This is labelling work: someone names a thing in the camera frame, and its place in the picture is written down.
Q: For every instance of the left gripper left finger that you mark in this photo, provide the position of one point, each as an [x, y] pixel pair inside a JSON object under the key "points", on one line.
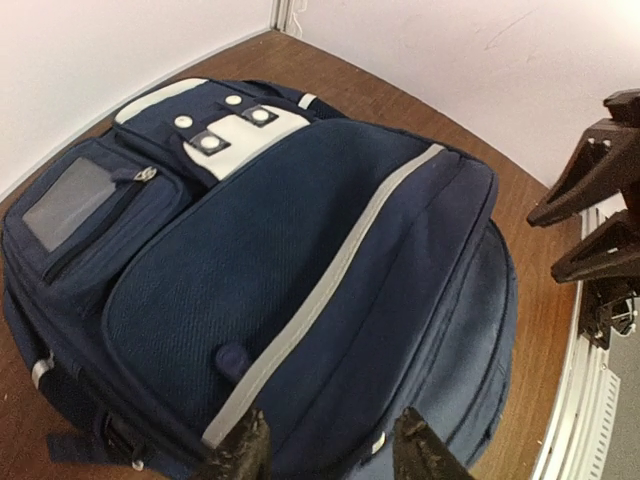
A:
{"points": [[244, 454]]}

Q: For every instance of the right aluminium corner post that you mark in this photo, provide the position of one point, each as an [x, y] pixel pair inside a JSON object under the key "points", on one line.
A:
{"points": [[285, 16]]}

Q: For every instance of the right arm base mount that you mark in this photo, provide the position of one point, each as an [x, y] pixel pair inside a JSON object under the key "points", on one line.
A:
{"points": [[606, 306]]}

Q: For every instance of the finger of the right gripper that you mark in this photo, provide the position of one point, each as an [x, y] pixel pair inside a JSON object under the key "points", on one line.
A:
{"points": [[604, 162], [610, 251]]}

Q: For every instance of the navy blue student backpack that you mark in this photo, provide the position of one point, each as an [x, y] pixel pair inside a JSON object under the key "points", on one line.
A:
{"points": [[226, 245]]}

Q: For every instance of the aluminium front rail frame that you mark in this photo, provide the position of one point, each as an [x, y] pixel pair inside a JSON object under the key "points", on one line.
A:
{"points": [[581, 425]]}

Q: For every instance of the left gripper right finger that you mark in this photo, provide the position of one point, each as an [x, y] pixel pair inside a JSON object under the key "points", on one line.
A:
{"points": [[419, 454]]}

